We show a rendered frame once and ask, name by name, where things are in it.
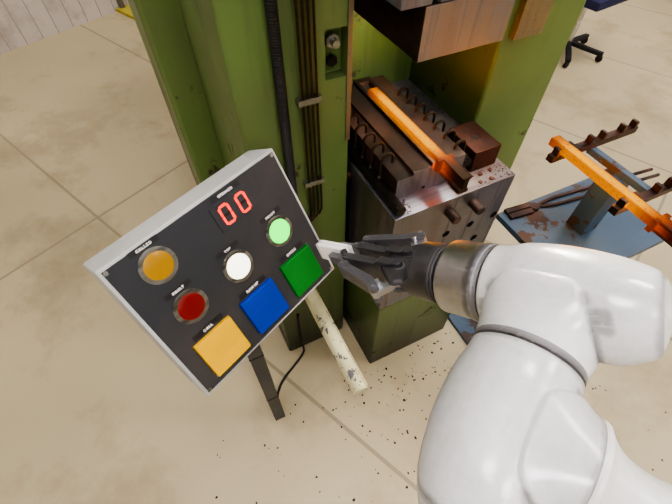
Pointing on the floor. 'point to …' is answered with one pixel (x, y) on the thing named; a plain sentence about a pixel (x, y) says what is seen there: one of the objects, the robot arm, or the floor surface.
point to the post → (266, 382)
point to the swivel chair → (586, 33)
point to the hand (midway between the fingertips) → (336, 252)
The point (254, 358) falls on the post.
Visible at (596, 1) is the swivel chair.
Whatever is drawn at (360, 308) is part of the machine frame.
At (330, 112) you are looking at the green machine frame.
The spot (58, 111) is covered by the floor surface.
